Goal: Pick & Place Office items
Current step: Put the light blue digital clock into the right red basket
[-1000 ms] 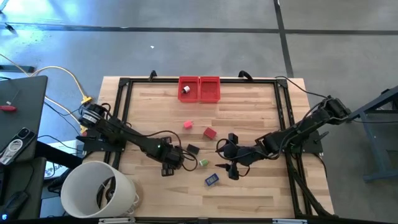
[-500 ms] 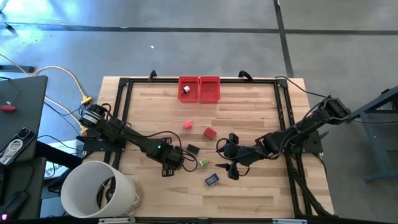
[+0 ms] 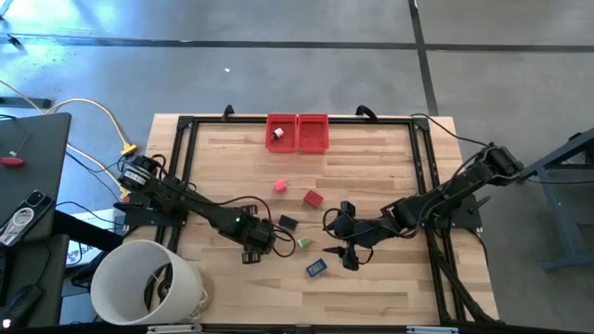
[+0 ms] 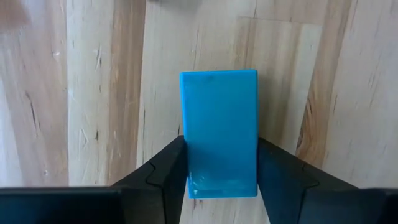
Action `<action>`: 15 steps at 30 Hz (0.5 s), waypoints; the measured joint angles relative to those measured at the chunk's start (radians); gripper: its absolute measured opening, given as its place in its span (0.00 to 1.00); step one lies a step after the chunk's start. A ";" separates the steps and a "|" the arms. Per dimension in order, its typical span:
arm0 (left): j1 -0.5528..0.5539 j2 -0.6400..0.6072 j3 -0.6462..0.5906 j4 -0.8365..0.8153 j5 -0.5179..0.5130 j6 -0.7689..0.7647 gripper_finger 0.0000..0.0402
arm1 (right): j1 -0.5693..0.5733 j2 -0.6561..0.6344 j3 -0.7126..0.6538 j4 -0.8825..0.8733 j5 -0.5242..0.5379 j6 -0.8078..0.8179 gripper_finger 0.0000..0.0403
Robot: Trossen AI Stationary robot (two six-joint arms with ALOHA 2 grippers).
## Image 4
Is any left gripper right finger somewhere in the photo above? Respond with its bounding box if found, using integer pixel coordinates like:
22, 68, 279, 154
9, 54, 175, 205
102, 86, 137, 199
257, 136, 359, 224

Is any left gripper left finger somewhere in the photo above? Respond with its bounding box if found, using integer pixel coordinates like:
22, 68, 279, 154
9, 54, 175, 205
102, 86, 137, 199
110, 134, 189, 224

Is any turquoise rectangular box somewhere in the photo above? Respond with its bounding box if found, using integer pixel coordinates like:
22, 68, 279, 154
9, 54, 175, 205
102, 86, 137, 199
179, 68, 259, 200

